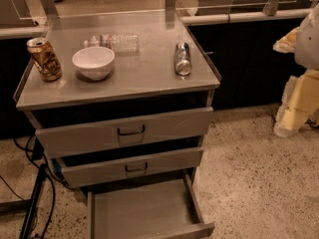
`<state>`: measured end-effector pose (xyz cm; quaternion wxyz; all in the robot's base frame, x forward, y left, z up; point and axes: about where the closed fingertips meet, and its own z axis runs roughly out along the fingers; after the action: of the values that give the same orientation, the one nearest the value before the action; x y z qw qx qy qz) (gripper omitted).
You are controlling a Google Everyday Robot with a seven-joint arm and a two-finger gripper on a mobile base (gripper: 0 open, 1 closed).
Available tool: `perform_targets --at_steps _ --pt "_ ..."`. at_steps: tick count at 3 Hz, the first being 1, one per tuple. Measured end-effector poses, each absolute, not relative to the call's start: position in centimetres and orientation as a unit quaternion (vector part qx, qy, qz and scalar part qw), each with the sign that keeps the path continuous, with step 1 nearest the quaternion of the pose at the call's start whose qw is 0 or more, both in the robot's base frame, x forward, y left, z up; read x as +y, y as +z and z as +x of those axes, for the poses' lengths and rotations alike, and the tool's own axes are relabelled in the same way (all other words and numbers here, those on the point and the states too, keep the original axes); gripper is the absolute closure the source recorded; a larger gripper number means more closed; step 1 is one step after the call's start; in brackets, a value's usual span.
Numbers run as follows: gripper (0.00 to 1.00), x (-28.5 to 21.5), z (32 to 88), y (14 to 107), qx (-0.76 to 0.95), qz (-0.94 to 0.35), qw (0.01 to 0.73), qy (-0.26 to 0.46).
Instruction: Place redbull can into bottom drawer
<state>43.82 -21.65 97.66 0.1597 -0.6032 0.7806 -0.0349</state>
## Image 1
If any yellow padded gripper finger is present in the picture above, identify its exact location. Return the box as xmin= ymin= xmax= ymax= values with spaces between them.
xmin=273 ymin=27 xmax=299 ymax=54
xmin=274 ymin=70 xmax=319 ymax=137

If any silver redbull can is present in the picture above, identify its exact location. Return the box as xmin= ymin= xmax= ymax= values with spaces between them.
xmin=174 ymin=42 xmax=192 ymax=76

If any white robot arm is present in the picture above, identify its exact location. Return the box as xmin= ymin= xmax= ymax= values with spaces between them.
xmin=273 ymin=4 xmax=319 ymax=137

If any top steel drawer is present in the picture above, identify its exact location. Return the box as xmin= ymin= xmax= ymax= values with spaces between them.
xmin=36 ymin=107 xmax=212 ymax=158

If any steel drawer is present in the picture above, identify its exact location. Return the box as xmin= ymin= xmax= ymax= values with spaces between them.
xmin=62 ymin=147 xmax=203 ymax=188
xmin=36 ymin=107 xmax=212 ymax=158
xmin=88 ymin=170 xmax=214 ymax=239

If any bottom steel drawer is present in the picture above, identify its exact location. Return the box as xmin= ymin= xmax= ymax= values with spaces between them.
xmin=88 ymin=170 xmax=214 ymax=239

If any steel drawer cabinet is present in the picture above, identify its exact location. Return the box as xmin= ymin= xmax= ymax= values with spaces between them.
xmin=13 ymin=9 xmax=222 ymax=239

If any middle steel drawer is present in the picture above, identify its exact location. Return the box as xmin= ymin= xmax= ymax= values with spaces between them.
xmin=62 ymin=147 xmax=203 ymax=188

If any gold tall drink can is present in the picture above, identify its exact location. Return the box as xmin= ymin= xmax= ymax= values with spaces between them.
xmin=27 ymin=37 xmax=62 ymax=82

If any clear plastic water bottle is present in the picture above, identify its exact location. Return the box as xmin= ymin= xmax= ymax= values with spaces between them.
xmin=84 ymin=33 xmax=139 ymax=54

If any white ceramic bowl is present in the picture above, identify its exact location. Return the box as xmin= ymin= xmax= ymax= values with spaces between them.
xmin=72 ymin=46 xmax=115 ymax=81

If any black floor stand bar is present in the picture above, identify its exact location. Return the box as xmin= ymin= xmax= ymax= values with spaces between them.
xmin=19 ymin=164 xmax=47 ymax=239

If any white horizontal rail pipe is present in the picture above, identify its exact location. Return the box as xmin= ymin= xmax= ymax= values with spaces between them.
xmin=180 ymin=9 xmax=311 ymax=26

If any black floor cable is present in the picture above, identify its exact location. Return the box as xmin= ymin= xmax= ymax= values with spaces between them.
xmin=0 ymin=134 xmax=68 ymax=239

